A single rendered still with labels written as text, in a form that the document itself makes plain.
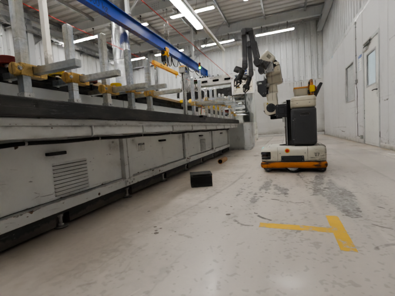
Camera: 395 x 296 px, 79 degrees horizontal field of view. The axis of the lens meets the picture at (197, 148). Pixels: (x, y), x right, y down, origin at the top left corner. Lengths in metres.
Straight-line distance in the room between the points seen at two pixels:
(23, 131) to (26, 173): 0.34
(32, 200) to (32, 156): 0.23
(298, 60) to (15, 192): 11.65
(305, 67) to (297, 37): 1.34
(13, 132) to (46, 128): 0.15
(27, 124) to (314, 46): 11.82
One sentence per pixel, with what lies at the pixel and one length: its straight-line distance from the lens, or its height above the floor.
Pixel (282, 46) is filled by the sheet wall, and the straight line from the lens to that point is 12.39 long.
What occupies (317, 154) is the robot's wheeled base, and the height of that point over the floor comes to 0.19.
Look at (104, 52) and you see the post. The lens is 1.66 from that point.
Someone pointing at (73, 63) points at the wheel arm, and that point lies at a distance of 1.12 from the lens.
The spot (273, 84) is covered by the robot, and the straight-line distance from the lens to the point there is 3.01.
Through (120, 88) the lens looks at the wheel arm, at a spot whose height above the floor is 0.80.
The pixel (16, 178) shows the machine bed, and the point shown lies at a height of 0.34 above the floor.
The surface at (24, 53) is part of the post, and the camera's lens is 1.30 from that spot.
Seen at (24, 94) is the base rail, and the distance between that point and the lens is 1.24.
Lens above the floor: 0.52
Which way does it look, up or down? 4 degrees down
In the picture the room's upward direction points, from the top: 4 degrees counter-clockwise
